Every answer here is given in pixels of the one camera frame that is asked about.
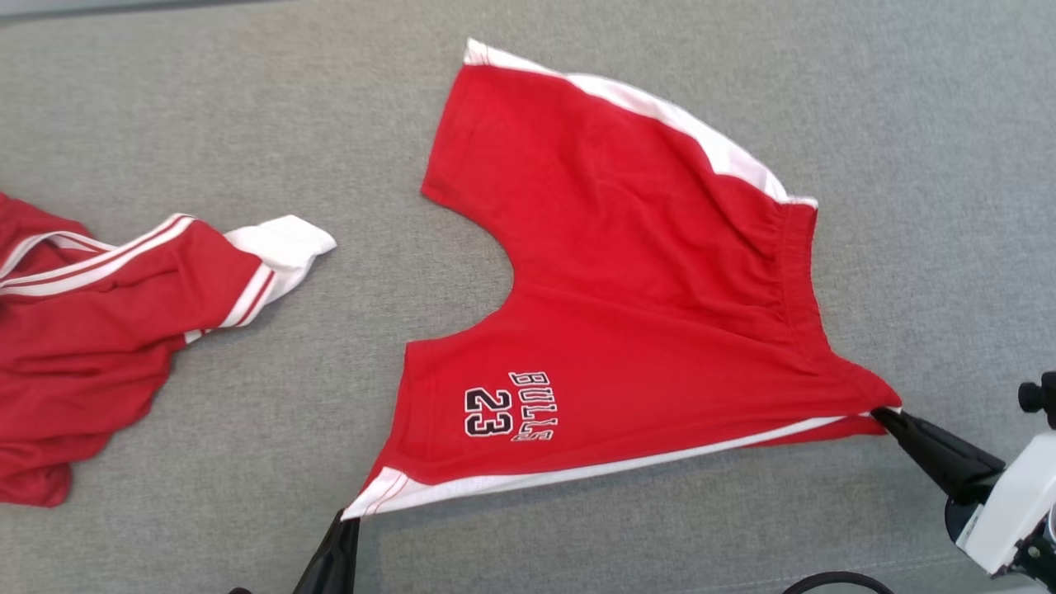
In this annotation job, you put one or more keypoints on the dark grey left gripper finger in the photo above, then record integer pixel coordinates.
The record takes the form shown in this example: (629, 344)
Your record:
(334, 565)

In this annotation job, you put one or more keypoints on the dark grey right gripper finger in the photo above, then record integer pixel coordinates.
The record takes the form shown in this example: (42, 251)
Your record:
(949, 458)

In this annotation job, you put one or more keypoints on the red Bulls 23 shorts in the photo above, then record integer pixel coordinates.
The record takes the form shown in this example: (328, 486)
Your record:
(643, 289)

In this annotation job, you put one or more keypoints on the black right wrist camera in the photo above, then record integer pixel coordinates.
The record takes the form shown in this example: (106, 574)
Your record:
(1039, 396)

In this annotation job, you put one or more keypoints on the red jersey with white trim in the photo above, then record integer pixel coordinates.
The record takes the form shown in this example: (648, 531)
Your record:
(99, 330)

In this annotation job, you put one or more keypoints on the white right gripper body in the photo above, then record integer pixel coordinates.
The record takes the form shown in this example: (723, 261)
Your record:
(1011, 503)

